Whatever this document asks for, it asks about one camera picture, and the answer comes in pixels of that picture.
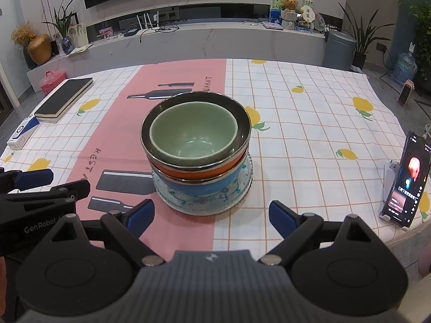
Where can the wall socket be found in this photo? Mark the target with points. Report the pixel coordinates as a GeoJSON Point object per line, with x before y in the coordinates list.
{"type": "Point", "coordinates": [382, 47]}

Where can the white marble TV bench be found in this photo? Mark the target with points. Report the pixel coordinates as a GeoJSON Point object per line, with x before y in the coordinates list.
{"type": "Point", "coordinates": [202, 45]}

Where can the white router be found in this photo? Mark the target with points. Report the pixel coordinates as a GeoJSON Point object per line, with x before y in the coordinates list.
{"type": "Point", "coordinates": [148, 25]}

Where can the potted long-leaf plant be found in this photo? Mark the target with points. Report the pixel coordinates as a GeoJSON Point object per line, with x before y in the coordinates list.
{"type": "Point", "coordinates": [362, 37]}

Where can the pink storage box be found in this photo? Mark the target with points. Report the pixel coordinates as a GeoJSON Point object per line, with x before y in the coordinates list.
{"type": "Point", "coordinates": [52, 83]}

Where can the golden vase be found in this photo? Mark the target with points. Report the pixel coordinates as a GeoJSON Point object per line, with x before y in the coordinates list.
{"type": "Point", "coordinates": [39, 50]}

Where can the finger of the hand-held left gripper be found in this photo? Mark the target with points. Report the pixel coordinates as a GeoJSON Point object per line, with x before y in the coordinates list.
{"type": "Point", "coordinates": [67, 190]}
{"type": "Point", "coordinates": [33, 178]}

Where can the dried yellow flowers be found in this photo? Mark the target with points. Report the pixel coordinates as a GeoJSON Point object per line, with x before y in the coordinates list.
{"type": "Point", "coordinates": [23, 33]}

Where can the smartphone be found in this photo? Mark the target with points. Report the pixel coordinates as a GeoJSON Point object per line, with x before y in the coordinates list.
{"type": "Point", "coordinates": [407, 181]}

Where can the dark vase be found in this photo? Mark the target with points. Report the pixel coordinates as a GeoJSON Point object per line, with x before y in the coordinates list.
{"type": "Point", "coordinates": [28, 59]}

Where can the small beige heater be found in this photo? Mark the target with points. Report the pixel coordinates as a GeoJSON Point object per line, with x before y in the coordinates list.
{"type": "Point", "coordinates": [405, 92]}

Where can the green blue painting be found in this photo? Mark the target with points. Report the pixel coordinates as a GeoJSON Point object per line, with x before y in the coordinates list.
{"type": "Point", "coordinates": [276, 6]}

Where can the white drawing card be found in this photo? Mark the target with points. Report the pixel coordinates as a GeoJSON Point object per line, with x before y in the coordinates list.
{"type": "Point", "coordinates": [79, 35]}

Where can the grey trash can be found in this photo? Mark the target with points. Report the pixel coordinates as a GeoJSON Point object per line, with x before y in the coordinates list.
{"type": "Point", "coordinates": [339, 51]}

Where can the blue steel bowl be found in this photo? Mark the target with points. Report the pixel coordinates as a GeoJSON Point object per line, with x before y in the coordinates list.
{"type": "Point", "coordinates": [202, 186]}

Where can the white phone stand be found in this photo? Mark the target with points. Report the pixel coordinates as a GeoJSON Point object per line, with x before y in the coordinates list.
{"type": "Point", "coordinates": [390, 175]}

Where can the green ceramic bowl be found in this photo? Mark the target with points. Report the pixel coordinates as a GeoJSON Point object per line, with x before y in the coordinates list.
{"type": "Point", "coordinates": [192, 134]}

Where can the black book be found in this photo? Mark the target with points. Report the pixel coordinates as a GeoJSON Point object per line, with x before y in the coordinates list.
{"type": "Point", "coordinates": [64, 99]}

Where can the small black box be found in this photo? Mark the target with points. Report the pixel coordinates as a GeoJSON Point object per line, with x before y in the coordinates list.
{"type": "Point", "coordinates": [130, 32]}

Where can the green ivy plant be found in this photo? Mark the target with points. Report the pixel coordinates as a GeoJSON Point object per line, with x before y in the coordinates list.
{"type": "Point", "coordinates": [422, 37]}

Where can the pink photo card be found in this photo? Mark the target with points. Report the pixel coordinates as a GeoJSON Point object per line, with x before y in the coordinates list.
{"type": "Point", "coordinates": [106, 33]}

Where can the pink restaurant placemat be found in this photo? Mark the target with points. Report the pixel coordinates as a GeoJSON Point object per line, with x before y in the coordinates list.
{"type": "Point", "coordinates": [303, 124]}

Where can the decorative display plate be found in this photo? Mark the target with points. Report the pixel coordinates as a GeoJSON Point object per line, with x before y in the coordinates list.
{"type": "Point", "coordinates": [319, 22]}

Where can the blue water jug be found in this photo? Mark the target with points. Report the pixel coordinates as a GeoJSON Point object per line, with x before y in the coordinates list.
{"type": "Point", "coordinates": [405, 67]}

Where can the brown teddy bear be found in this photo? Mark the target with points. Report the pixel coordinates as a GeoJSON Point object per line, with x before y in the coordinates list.
{"type": "Point", "coordinates": [290, 4]}

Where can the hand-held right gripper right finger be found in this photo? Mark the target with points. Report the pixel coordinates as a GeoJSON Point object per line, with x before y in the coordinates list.
{"type": "Point", "coordinates": [283, 216]}

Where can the blue glass vase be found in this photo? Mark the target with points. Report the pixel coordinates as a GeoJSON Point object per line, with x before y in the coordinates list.
{"type": "Point", "coordinates": [68, 45]}

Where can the closed laptop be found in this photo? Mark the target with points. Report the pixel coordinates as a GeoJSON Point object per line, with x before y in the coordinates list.
{"type": "Point", "coordinates": [272, 25]}

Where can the loose papers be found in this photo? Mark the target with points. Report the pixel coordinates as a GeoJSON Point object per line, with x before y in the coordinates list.
{"type": "Point", "coordinates": [80, 49]}

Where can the green leafy plant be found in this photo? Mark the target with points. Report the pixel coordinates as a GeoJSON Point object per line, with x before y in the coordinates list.
{"type": "Point", "coordinates": [62, 18]}

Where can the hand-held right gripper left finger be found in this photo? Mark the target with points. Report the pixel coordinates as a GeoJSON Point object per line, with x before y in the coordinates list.
{"type": "Point", "coordinates": [139, 217]}

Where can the orange steel bowl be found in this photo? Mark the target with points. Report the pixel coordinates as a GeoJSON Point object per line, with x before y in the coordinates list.
{"type": "Point", "coordinates": [198, 172]}

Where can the blue white box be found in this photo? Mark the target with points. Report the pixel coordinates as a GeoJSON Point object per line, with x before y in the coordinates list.
{"type": "Point", "coordinates": [23, 133]}

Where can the round paper fan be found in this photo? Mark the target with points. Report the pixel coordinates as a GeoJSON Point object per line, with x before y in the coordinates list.
{"type": "Point", "coordinates": [306, 14]}

